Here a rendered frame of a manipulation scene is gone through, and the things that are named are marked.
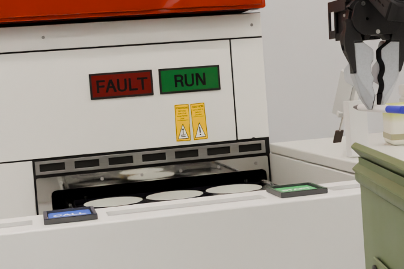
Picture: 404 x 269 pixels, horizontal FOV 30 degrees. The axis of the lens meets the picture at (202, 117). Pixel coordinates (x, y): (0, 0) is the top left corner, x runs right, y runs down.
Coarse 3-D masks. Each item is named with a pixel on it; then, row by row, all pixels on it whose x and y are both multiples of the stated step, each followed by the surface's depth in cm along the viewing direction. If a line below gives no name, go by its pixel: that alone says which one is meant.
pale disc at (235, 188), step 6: (222, 186) 138; (228, 186) 138; (234, 186) 137; (240, 186) 137; (246, 186) 136; (252, 186) 136; (258, 186) 135; (210, 192) 132; (216, 192) 132; (222, 192) 131; (228, 192) 131; (234, 192) 130
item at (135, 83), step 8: (144, 72) 141; (96, 80) 139; (104, 80) 139; (112, 80) 140; (120, 80) 140; (128, 80) 140; (136, 80) 141; (144, 80) 141; (96, 88) 139; (104, 88) 139; (112, 88) 140; (120, 88) 140; (128, 88) 140; (136, 88) 141; (144, 88) 141; (96, 96) 139; (104, 96) 139
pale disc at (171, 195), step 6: (162, 192) 137; (168, 192) 136; (174, 192) 135; (180, 192) 135; (186, 192) 134; (192, 192) 134; (198, 192) 133; (150, 198) 131; (156, 198) 130; (162, 198) 130; (168, 198) 129; (174, 198) 129; (180, 198) 128
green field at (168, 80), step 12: (168, 72) 142; (180, 72) 142; (192, 72) 143; (204, 72) 143; (216, 72) 144; (168, 84) 142; (180, 84) 142; (192, 84) 143; (204, 84) 144; (216, 84) 144
